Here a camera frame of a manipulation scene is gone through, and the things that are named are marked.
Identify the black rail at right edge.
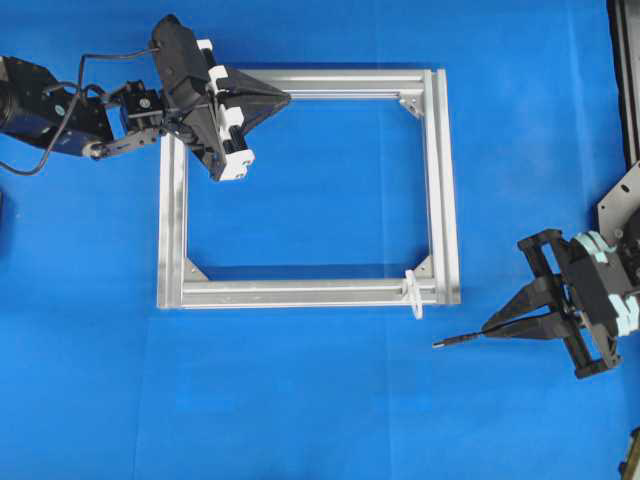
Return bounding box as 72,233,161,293
607,0,639,170

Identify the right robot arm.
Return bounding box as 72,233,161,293
209,66,639,378

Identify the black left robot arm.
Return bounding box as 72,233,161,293
1,14,291,181

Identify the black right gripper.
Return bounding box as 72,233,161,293
482,229,625,379

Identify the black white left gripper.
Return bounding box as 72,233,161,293
150,14,291,181

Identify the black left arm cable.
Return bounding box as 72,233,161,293
0,47,161,177

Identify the white zip tie loop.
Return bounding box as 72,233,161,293
402,270,424,320

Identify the aluminium extrusion frame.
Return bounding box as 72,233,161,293
156,69,460,309

